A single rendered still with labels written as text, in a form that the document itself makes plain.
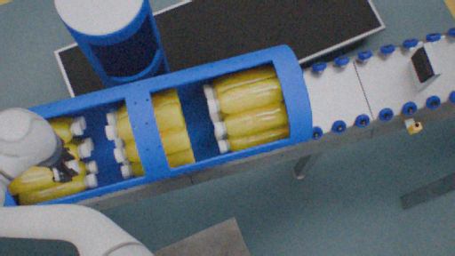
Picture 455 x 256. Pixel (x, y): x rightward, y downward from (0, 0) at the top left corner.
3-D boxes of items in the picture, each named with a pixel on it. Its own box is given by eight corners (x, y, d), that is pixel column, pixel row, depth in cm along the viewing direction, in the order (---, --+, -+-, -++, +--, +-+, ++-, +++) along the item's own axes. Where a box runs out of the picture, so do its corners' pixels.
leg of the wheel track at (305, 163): (307, 177, 264) (329, 148, 203) (294, 180, 263) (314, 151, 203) (303, 165, 265) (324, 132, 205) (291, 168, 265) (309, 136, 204)
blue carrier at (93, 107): (307, 151, 169) (319, 122, 142) (20, 228, 164) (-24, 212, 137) (279, 68, 178) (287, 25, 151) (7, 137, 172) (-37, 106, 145)
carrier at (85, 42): (99, 95, 259) (149, 127, 255) (35, 6, 175) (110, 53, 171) (135, 47, 265) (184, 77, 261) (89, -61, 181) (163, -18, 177)
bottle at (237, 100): (285, 101, 150) (219, 119, 149) (281, 100, 157) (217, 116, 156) (279, 76, 149) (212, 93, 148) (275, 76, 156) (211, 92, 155)
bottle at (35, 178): (-6, 181, 146) (66, 164, 148) (-2, 166, 152) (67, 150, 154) (3, 203, 150) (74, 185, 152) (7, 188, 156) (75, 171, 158)
